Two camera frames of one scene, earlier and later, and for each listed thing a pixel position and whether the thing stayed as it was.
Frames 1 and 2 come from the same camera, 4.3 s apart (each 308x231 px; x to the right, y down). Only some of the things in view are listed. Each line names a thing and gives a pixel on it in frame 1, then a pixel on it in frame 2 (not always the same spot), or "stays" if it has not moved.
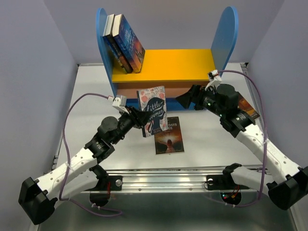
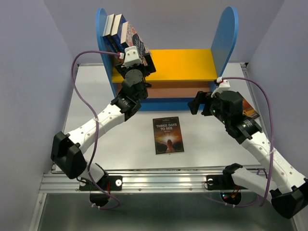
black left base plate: [109, 183] stays
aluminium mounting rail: [165, 180] stays
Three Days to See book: [169, 141] stays
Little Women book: [153, 99] → [131, 37]
